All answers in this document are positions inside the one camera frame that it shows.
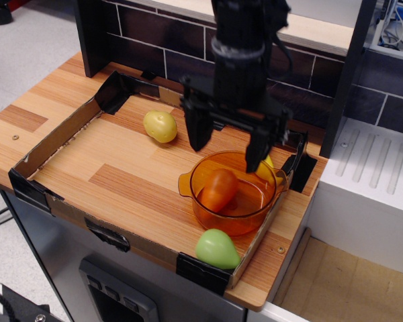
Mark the yellow toy banana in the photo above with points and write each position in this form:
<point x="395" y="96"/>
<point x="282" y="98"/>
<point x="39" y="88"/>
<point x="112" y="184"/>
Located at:
<point x="266" y="174"/>

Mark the beige wooden shelf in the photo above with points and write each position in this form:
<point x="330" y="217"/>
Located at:
<point x="326" y="26"/>

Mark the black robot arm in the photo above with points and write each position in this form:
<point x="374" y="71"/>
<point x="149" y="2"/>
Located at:
<point x="250" y="26"/>

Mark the green toy pear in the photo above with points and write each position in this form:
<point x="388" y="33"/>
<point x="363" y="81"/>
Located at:
<point x="216" y="248"/>

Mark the orange toy carrot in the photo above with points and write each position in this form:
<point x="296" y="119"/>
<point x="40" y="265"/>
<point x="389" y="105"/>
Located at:
<point x="220" y="188"/>

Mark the dark grey vertical post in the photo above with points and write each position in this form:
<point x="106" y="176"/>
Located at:
<point x="354" y="54"/>

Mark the grey toy oven panel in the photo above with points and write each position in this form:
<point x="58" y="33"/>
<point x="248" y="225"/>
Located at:
<point x="113" y="299"/>

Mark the orange transparent plastic pot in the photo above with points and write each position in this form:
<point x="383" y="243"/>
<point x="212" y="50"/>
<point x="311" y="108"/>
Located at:
<point x="250" y="206"/>

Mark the white toy sink drainboard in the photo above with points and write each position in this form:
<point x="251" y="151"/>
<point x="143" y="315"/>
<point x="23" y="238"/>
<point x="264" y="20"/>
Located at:
<point x="358" y="204"/>

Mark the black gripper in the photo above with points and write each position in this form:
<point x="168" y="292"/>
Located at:
<point x="236" y="95"/>

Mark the yellow toy potato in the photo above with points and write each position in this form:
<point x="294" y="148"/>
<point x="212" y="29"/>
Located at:
<point x="160" y="125"/>

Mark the cardboard fence with black tape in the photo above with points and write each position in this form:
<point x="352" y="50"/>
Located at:
<point x="101" y="171"/>

